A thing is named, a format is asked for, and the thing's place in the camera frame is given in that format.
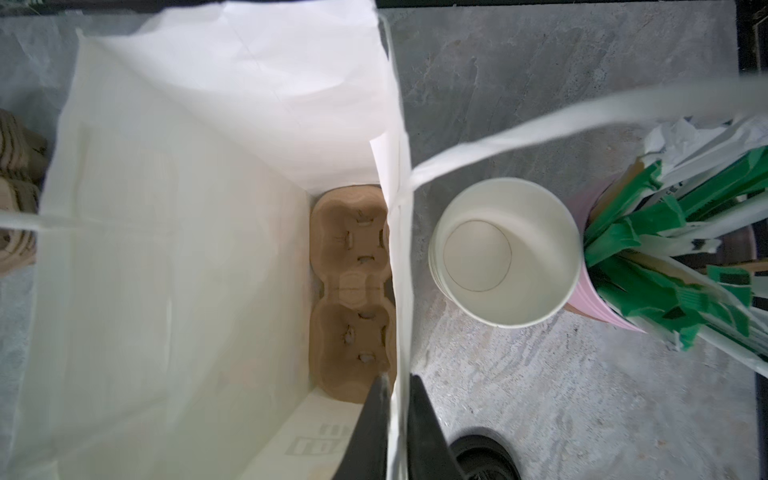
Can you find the white wrapped straw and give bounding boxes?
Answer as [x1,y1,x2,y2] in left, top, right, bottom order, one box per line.
[641,114,767,188]

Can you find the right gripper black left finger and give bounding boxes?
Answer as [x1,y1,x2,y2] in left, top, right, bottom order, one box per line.
[332,373,391,480]

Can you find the white paper takeout bag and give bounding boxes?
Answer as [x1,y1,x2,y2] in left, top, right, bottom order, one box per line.
[1,1,767,479]

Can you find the brown pulp cup carrier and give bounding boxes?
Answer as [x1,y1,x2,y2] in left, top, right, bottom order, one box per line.
[1,110,49,277]

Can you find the green wrapped straw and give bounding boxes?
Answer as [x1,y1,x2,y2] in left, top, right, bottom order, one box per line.
[584,146,767,268]

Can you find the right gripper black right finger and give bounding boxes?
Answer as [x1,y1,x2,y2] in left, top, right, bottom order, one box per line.
[407,374,464,480]

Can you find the pink straw holder cup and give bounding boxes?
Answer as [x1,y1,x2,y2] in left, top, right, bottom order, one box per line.
[566,175,643,333]

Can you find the stack of paper cups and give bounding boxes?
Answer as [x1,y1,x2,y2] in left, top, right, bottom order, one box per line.
[428,178,583,329]

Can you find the stack of black lids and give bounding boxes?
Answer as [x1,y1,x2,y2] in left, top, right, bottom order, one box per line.
[449,427,522,480]

